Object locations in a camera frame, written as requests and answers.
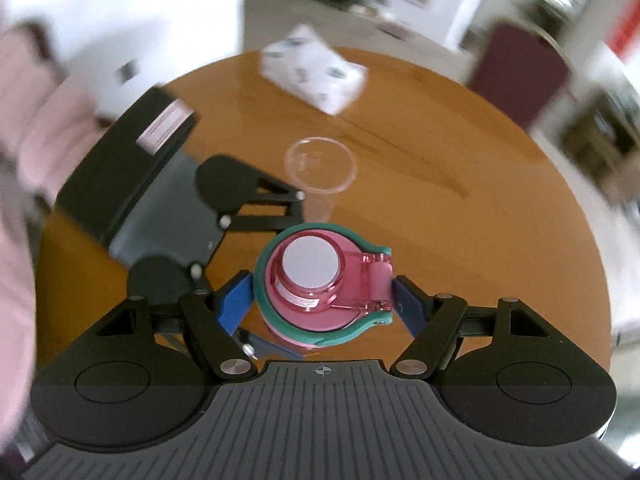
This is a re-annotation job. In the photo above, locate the pink bottle with teal lid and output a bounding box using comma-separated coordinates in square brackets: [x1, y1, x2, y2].
[252, 222, 396, 350]

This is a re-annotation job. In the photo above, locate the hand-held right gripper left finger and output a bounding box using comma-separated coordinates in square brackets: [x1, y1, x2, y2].
[95, 270, 258, 380]

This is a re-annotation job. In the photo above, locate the dark shelf unit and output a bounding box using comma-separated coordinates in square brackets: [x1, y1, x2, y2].
[559, 87, 640, 203]

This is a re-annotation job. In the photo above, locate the clear plastic cup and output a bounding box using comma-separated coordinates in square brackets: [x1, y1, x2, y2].
[283, 136, 359, 224]

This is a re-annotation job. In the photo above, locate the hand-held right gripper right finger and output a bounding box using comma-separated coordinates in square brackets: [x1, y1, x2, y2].
[389, 275, 550, 379]

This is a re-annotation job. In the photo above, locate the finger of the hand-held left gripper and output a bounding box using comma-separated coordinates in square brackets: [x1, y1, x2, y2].
[189, 262, 302, 359]
[217, 172, 307, 236]

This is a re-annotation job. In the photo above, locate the white tissue packet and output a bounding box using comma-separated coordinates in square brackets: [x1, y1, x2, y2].
[260, 24, 370, 116]

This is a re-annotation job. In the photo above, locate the person's left forearm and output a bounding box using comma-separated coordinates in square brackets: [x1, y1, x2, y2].
[0, 25, 108, 201]

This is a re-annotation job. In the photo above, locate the maroon chair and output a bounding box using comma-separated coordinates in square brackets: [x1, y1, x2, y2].
[467, 20, 574, 131]

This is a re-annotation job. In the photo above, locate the person's pink clothing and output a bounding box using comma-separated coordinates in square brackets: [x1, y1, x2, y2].
[0, 200, 47, 442]

